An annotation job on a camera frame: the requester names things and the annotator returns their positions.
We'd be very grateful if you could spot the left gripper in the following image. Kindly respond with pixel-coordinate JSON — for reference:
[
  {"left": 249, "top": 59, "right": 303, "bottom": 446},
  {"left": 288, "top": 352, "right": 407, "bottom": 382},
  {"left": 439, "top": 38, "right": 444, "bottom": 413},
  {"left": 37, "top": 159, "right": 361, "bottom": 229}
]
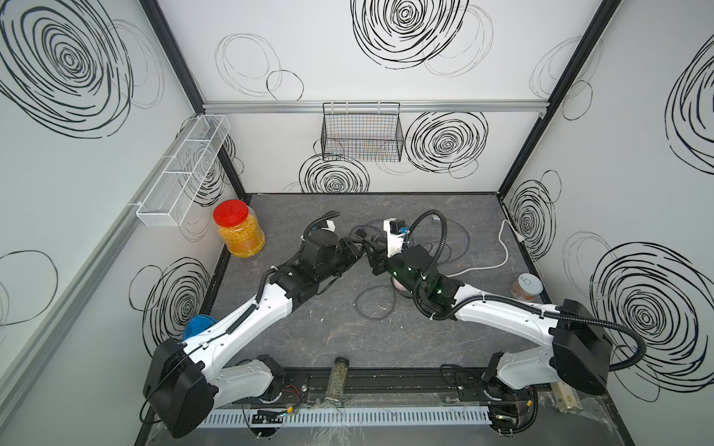
[{"left": 316, "top": 237, "right": 366, "bottom": 285}]

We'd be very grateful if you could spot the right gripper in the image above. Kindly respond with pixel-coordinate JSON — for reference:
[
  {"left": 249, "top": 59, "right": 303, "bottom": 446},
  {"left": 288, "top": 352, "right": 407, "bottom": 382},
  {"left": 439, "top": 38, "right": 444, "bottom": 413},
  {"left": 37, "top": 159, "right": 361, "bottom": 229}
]
[{"left": 361, "top": 237, "right": 423, "bottom": 301}]

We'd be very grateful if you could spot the pink power strip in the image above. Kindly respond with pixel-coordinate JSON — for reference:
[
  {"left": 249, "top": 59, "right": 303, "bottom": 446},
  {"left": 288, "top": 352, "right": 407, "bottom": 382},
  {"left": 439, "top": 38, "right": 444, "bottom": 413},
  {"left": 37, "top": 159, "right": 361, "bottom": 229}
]
[{"left": 392, "top": 278, "right": 409, "bottom": 294}]

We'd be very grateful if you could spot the green plug grey cable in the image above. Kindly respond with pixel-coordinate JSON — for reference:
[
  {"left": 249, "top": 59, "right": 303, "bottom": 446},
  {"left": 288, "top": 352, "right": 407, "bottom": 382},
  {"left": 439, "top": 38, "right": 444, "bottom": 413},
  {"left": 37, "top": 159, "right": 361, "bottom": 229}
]
[{"left": 434, "top": 216, "right": 472, "bottom": 263}]

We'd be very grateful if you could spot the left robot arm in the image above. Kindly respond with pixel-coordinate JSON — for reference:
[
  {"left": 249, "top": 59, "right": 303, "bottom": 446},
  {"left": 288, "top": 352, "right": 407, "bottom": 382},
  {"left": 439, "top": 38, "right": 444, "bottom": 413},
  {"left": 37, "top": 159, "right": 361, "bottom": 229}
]
[{"left": 142, "top": 212, "right": 366, "bottom": 439}]

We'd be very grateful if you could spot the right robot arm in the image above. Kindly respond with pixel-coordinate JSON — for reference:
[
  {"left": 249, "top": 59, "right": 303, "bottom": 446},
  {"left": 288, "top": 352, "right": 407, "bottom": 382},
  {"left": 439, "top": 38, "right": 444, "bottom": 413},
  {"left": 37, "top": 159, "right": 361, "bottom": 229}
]
[{"left": 363, "top": 210, "right": 647, "bottom": 395}]

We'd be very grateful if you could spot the red lid corn jar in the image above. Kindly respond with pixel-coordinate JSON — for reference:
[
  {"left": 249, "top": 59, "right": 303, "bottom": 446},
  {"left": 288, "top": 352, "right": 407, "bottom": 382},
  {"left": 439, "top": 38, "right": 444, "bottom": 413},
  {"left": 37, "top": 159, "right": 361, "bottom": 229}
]
[{"left": 213, "top": 199, "right": 266, "bottom": 258}]

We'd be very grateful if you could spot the glass spice bottle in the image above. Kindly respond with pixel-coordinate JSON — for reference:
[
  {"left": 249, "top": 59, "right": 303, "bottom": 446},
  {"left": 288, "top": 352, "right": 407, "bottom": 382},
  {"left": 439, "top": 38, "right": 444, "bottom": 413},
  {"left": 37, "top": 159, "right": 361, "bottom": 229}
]
[{"left": 325, "top": 357, "right": 350, "bottom": 406}]

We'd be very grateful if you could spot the white lid jar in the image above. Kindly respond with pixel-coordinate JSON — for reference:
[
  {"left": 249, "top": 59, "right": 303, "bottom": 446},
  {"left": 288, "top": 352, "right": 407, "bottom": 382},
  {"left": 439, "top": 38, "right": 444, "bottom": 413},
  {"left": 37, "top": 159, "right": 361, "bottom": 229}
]
[{"left": 511, "top": 273, "right": 544, "bottom": 301}]

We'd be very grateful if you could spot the blue lid jar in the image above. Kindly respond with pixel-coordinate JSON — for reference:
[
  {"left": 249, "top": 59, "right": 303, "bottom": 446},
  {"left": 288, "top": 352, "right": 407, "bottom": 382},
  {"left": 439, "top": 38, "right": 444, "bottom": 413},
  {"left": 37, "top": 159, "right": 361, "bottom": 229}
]
[{"left": 182, "top": 314, "right": 217, "bottom": 341}]

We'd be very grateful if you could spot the beige small bottle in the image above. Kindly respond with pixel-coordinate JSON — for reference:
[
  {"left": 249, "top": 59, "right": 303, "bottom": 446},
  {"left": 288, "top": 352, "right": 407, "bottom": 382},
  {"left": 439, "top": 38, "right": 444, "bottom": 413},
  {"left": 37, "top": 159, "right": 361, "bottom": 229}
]
[{"left": 550, "top": 382, "right": 583, "bottom": 414}]

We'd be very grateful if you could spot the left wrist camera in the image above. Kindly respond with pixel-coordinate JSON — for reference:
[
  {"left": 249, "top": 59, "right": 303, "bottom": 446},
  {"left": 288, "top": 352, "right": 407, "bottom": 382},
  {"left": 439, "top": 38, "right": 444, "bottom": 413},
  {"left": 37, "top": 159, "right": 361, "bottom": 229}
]
[{"left": 317, "top": 219, "right": 336, "bottom": 232}]

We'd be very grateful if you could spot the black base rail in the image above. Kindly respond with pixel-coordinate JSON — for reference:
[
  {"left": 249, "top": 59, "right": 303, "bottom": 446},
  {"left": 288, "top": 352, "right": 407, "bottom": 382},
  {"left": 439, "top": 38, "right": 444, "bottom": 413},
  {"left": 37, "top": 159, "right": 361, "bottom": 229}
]
[{"left": 222, "top": 364, "right": 559, "bottom": 405}]

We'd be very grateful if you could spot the white power strip cord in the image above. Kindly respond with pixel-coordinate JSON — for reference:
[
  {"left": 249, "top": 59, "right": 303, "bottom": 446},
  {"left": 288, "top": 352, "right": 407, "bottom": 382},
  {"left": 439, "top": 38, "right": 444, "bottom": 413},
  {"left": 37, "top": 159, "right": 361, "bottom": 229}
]
[{"left": 445, "top": 218, "right": 528, "bottom": 279}]

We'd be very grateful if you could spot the black wire basket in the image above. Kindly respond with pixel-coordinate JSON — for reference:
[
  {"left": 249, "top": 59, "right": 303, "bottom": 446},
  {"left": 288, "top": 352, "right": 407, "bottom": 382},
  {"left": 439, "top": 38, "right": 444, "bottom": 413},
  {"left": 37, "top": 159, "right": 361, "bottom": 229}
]
[{"left": 320, "top": 111, "right": 405, "bottom": 163}]

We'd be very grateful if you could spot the white slotted cable duct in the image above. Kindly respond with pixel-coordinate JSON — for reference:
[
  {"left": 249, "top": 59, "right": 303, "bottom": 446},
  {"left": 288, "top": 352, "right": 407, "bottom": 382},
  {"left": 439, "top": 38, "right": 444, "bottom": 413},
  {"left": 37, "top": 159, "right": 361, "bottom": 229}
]
[{"left": 199, "top": 406, "right": 492, "bottom": 429}]

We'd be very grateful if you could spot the white wire shelf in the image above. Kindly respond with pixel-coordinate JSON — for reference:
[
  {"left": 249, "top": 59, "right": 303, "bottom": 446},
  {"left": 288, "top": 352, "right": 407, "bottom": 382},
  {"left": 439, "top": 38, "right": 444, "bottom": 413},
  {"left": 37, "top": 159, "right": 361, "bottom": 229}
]
[{"left": 136, "top": 114, "right": 231, "bottom": 228}]

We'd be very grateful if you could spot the aluminium wall rail back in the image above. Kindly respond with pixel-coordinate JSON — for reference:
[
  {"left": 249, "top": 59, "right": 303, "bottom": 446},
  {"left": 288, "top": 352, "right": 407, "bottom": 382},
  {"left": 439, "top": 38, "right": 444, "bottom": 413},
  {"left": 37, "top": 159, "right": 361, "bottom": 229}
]
[{"left": 204, "top": 100, "right": 550, "bottom": 114}]

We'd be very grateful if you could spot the aluminium wall rail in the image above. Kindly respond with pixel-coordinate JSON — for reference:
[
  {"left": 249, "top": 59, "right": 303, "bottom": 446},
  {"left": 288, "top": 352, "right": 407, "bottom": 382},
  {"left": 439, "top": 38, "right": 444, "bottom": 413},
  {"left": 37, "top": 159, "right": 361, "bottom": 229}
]
[
  {"left": 1, "top": 114, "right": 213, "bottom": 424},
  {"left": 204, "top": 100, "right": 550, "bottom": 114}
]

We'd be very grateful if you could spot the aluminium wall rail left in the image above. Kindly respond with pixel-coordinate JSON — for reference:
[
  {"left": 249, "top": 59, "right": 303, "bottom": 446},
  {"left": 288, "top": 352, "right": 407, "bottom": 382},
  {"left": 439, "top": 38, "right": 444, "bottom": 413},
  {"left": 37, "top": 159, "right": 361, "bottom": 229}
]
[{"left": 1, "top": 114, "right": 213, "bottom": 424}]

